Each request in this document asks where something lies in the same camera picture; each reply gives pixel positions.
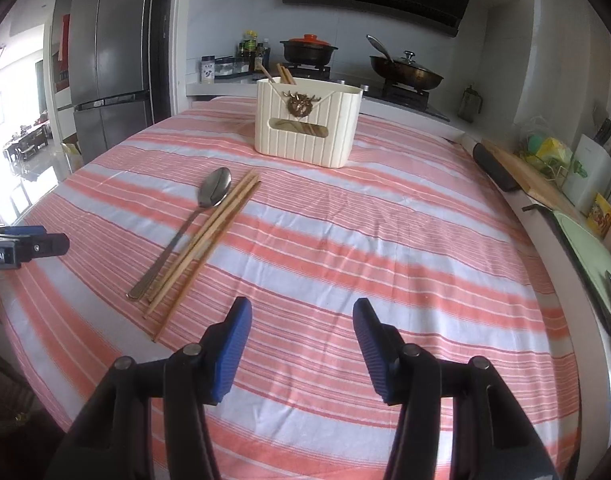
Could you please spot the grey refrigerator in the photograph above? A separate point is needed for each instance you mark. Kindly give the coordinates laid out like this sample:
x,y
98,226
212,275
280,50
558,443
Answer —
x,y
118,68

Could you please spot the plastic bag with produce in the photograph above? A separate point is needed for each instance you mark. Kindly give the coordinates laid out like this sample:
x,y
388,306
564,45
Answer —
x,y
540,149

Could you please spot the black gas stove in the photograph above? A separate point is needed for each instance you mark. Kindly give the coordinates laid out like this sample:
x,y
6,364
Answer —
x,y
399,94

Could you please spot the wooden cutting board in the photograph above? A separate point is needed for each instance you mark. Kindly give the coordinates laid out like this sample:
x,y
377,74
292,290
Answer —
x,y
532,182

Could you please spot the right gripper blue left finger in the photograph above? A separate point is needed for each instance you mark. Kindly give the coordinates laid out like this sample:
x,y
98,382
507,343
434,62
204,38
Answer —
x,y
225,343

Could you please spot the wok with glass lid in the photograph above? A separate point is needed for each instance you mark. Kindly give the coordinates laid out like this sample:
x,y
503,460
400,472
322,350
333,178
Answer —
x,y
402,70

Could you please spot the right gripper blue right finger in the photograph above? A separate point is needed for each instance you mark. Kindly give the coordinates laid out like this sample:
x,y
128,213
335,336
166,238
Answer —
x,y
380,344

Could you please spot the metal spoon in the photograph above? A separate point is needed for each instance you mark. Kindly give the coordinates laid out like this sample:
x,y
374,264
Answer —
x,y
211,193

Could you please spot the dark glass jug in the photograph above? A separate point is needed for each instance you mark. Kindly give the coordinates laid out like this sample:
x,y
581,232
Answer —
x,y
471,105

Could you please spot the cream ribbed utensil holder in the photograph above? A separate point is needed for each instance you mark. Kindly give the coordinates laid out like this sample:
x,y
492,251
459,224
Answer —
x,y
311,121

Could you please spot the pink striped table cloth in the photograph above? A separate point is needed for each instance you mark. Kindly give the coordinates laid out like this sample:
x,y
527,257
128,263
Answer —
x,y
410,223

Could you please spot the yellow snack packet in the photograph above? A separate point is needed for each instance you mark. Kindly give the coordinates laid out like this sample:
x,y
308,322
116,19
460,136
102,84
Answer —
x,y
598,218

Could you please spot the green cutting board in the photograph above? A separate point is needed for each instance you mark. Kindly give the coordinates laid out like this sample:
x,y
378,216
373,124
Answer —
x,y
592,261

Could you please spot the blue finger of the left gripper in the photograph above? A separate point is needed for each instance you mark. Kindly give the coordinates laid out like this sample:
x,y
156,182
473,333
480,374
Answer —
x,y
22,230
41,246

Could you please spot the black pot orange lid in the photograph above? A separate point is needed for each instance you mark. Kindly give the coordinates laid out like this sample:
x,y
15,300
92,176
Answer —
x,y
308,50

